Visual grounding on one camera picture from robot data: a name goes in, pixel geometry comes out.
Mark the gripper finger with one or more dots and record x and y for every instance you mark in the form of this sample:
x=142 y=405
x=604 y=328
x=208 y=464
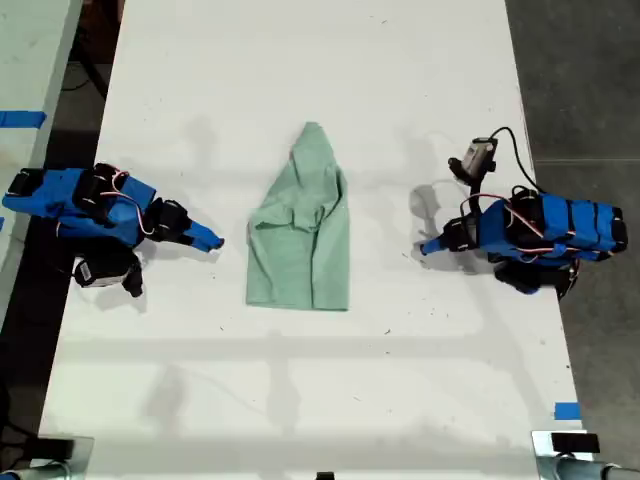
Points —
x=435 y=251
x=196 y=242
x=205 y=232
x=435 y=243

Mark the pale green T-shirt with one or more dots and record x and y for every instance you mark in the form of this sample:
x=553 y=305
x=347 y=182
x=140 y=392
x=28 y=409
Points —
x=300 y=260

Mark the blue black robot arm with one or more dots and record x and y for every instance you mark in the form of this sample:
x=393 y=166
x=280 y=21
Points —
x=565 y=225
x=60 y=200

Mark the long blue tape strip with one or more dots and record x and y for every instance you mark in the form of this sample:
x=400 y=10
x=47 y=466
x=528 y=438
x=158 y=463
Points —
x=22 y=119

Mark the short blue tape strip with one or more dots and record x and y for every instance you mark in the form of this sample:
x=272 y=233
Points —
x=567 y=411

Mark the white side table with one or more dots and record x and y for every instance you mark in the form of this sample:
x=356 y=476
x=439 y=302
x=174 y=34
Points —
x=30 y=55

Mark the small black box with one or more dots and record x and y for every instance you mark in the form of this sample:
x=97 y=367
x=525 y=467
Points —
x=575 y=443
x=55 y=449

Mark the small black clip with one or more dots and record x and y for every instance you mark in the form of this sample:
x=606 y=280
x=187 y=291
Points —
x=325 y=476

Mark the grey metal pipe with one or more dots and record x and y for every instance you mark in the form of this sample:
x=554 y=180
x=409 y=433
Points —
x=30 y=472
x=595 y=471

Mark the gripper camera stalk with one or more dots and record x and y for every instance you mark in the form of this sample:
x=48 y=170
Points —
x=477 y=192
x=135 y=280

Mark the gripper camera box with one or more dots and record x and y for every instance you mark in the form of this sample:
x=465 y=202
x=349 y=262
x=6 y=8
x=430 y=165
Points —
x=475 y=157
x=97 y=270

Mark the metal corner bracket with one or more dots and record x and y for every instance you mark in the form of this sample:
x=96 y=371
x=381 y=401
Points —
x=84 y=457
x=542 y=452

